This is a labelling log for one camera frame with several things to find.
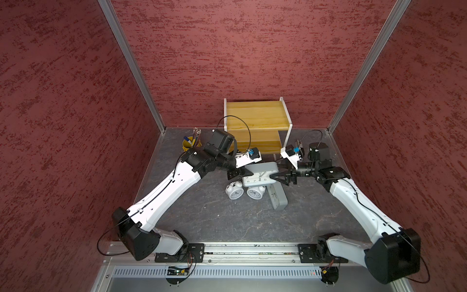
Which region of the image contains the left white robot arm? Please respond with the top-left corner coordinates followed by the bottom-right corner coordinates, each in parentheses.
top-left (112, 129), bottom-right (261, 261)

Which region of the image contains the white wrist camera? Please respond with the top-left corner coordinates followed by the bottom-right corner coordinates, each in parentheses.
top-left (235, 147), bottom-right (262, 169)
top-left (280, 145), bottom-right (304, 169)

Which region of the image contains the left aluminium corner post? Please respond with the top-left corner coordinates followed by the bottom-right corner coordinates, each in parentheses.
top-left (98, 0), bottom-right (166, 134)

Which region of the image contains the white frame wooden shelf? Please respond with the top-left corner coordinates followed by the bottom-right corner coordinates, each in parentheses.
top-left (223, 97), bottom-right (293, 155)

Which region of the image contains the aluminium corner post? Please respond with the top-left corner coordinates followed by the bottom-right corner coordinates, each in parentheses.
top-left (327, 0), bottom-right (411, 135)
top-left (98, 0), bottom-right (166, 134)

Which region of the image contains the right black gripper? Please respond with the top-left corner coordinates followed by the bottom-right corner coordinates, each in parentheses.
top-left (269, 156), bottom-right (317, 186)

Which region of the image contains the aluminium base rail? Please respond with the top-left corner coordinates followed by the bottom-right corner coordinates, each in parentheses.
top-left (92, 242), bottom-right (412, 292)

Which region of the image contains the grey square alarm clock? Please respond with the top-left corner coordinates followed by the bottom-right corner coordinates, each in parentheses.
top-left (266, 181), bottom-right (288, 210)
top-left (243, 162), bottom-right (279, 187)

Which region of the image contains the white twin-bell clock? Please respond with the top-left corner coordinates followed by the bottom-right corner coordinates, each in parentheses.
top-left (247, 186), bottom-right (266, 200)
top-left (225, 181), bottom-right (244, 200)

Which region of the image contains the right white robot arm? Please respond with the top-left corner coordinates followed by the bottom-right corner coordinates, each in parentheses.
top-left (270, 142), bottom-right (425, 284)

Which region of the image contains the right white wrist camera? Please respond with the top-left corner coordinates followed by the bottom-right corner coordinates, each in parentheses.
top-left (280, 145), bottom-right (304, 169)

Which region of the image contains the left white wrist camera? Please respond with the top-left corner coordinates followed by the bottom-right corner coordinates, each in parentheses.
top-left (235, 147), bottom-right (262, 169)

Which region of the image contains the yellow metal pen bucket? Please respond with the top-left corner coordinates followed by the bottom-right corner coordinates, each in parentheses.
top-left (182, 136), bottom-right (201, 152)

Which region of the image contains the bundle of coloured pencils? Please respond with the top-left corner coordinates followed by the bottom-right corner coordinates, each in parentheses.
top-left (193, 127), bottom-right (201, 141)

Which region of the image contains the right aluminium corner post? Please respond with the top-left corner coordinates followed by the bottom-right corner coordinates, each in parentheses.
top-left (327, 0), bottom-right (411, 135)

